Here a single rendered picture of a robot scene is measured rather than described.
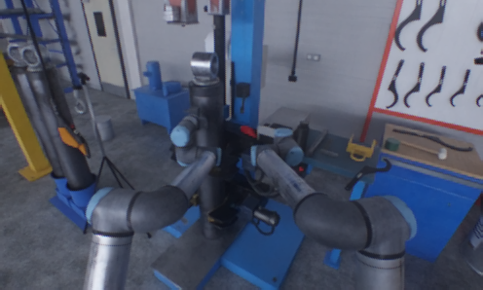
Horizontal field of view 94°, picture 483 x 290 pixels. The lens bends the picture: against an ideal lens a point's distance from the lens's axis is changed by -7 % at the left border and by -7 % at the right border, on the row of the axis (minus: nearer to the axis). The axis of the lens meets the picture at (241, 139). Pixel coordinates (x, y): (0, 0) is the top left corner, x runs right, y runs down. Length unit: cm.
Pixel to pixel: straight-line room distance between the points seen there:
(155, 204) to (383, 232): 57
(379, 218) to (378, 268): 12
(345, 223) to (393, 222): 12
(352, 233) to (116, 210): 60
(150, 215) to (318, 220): 44
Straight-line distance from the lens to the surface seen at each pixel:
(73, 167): 262
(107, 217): 77
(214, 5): 161
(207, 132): 156
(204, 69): 145
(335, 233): 60
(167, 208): 74
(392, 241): 67
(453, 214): 247
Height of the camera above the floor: 190
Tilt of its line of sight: 29 degrees down
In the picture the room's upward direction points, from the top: 1 degrees clockwise
